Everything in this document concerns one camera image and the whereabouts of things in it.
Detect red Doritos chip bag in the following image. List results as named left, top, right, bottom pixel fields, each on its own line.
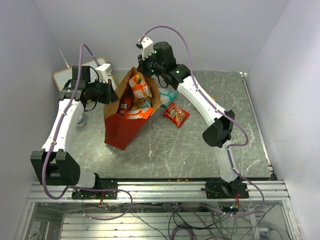
left=117, top=95, right=134, bottom=116

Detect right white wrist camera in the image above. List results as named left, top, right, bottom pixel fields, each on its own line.
left=136, top=36, right=154, bottom=60

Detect teal white snack packet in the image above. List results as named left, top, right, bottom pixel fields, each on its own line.
left=158, top=88, right=177, bottom=108

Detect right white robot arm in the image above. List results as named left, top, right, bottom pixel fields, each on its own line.
left=136, top=37, right=242, bottom=198

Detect red cookie snack packet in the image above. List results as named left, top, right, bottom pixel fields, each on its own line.
left=163, top=102, right=190, bottom=128

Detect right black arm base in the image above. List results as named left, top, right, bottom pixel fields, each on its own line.
left=200, top=178, right=249, bottom=199

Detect large gold brown snack bag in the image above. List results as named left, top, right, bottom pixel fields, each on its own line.
left=131, top=97, right=151, bottom=111

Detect purple cable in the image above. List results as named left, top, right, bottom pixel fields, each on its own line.
left=138, top=25, right=266, bottom=218
left=41, top=43, right=133, bottom=221

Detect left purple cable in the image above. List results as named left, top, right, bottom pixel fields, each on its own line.
left=41, top=43, right=133, bottom=221

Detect aluminium frame rail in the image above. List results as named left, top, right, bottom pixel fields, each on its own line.
left=27, top=180, right=290, bottom=204

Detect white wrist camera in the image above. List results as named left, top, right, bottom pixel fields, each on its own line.
left=95, top=63, right=113, bottom=83
left=136, top=36, right=154, bottom=60

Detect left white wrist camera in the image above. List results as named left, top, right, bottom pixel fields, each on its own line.
left=95, top=63, right=113, bottom=83

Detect Fox's candy bag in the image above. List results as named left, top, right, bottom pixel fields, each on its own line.
left=123, top=107, right=153, bottom=120

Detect yellow framed whiteboard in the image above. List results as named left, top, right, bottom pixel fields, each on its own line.
left=52, top=57, right=107, bottom=92

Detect orange snack packet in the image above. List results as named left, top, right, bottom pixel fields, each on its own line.
left=128, top=72, right=152, bottom=100

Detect red brown paper bag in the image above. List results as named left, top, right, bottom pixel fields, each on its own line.
left=103, top=67, right=161, bottom=150

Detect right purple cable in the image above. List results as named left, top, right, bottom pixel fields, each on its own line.
left=138, top=25, right=266, bottom=218

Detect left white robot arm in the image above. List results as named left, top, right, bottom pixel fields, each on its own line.
left=30, top=63, right=119, bottom=199

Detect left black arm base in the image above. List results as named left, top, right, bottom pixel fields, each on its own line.
left=71, top=173, right=118, bottom=200

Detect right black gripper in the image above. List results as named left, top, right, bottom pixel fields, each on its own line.
left=137, top=50, right=165, bottom=80

